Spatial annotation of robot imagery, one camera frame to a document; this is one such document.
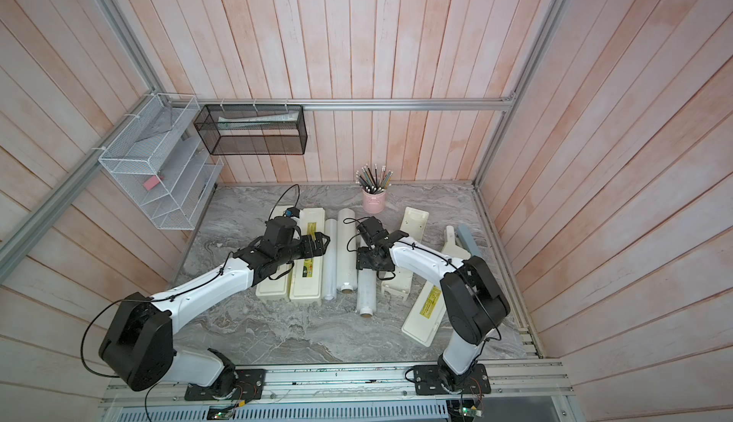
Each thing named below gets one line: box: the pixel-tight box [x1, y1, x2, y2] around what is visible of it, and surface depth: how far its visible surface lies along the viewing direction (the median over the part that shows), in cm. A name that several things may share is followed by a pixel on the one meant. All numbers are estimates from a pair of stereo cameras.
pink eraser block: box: [143, 174, 161, 191], surface depth 84 cm
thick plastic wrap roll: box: [336, 207, 357, 290], surface depth 96 cm
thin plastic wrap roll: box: [323, 217, 338, 301], surface depth 91 cm
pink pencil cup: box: [361, 189, 387, 214], surface depth 109 cm
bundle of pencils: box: [355, 163, 394, 195], surface depth 108 cm
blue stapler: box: [456, 224, 483, 257], surface depth 100 cm
